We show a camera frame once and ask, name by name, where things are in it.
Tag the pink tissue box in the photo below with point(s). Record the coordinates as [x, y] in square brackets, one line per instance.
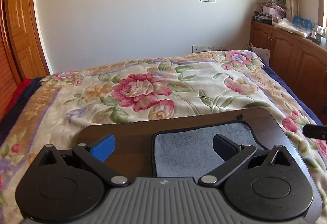
[275, 12]

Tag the cream cloth on cabinet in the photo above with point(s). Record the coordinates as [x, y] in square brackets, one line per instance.
[286, 25]

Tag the floral bed blanket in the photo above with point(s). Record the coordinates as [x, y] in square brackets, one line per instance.
[54, 109]

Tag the white paper bag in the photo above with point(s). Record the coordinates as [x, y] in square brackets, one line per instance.
[264, 54]

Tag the red pillow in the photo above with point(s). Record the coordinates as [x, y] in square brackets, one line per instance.
[21, 87]

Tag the blue box on cabinet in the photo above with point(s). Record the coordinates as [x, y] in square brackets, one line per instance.
[302, 23]

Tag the wooden slatted wardrobe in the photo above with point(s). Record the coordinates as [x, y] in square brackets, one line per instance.
[10, 77]

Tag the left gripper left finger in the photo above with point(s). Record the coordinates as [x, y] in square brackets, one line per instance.
[93, 156]

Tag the wooden sideboard cabinet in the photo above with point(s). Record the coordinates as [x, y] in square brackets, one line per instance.
[300, 63]

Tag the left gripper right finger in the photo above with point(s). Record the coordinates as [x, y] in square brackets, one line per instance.
[234, 156]

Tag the wooden door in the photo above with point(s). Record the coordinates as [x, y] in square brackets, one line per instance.
[24, 38]

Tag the purple and grey towel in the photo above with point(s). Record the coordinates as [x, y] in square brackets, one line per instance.
[189, 152]

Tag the dark wooden lap tray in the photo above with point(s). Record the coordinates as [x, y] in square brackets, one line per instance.
[132, 155]

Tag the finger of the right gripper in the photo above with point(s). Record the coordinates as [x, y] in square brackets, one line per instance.
[315, 131]

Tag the low wall socket strip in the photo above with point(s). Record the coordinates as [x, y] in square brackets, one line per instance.
[202, 48]

